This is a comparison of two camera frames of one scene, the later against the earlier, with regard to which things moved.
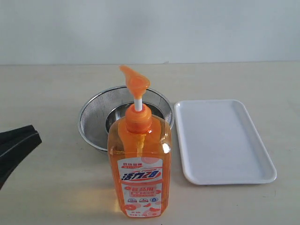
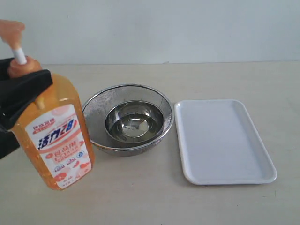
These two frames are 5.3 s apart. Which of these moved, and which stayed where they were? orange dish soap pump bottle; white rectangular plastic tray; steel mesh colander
Moved: orange dish soap pump bottle
Stayed: steel mesh colander; white rectangular plastic tray
